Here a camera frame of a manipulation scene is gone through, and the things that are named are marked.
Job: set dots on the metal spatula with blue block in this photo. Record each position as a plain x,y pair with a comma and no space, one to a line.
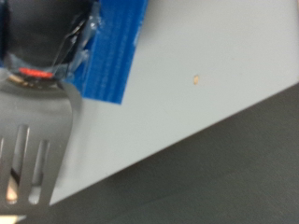
34,124

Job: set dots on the silver toaster oven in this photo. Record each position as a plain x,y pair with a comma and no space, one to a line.
187,62

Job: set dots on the small brown bread crumb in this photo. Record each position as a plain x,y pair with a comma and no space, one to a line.
195,79

